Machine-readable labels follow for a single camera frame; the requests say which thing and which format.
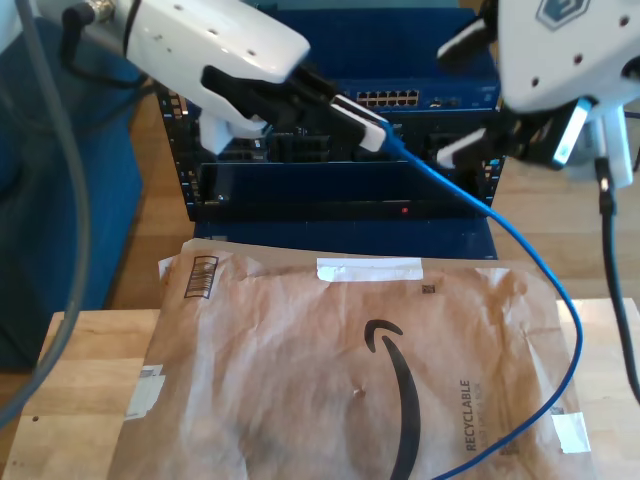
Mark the black rack server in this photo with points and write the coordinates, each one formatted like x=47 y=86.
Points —
x=310 y=150

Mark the black rack shelf tray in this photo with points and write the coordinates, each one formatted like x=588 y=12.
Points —
x=300 y=210

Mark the blue sofa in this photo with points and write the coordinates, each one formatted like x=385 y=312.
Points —
x=110 y=225

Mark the brown paper mailer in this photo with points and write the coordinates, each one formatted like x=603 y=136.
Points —
x=280 y=400

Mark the blue network switch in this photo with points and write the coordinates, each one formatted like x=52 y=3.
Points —
x=390 y=50

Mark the blue rack base plate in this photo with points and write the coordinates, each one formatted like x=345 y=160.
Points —
x=350 y=237

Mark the black rack frame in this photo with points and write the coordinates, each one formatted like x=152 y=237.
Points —
x=180 y=165

